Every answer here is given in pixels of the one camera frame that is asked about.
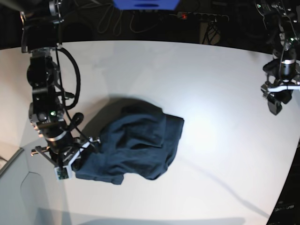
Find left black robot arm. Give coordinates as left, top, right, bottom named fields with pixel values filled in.
left=255, top=0, right=300, bottom=115

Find grey metal frame edge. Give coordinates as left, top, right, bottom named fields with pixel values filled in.
left=0, top=148, right=24, bottom=177

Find black power strip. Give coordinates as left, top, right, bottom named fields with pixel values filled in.
left=176, top=12, right=230, bottom=23

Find dark blue t-shirt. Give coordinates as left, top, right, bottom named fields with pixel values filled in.
left=75, top=102, right=184, bottom=185

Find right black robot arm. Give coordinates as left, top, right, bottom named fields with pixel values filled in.
left=20, top=0, right=94, bottom=180

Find grey cable loops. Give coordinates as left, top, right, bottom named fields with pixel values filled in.
left=97, top=9, right=150, bottom=36

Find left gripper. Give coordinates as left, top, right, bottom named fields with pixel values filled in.
left=260, top=79, right=300, bottom=115

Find blue plastic box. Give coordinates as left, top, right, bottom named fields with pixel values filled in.
left=113, top=0, right=180, bottom=10

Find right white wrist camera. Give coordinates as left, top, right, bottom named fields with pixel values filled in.
left=54, top=165, right=73, bottom=180

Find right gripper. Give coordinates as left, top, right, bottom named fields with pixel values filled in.
left=30, top=137, right=101, bottom=173

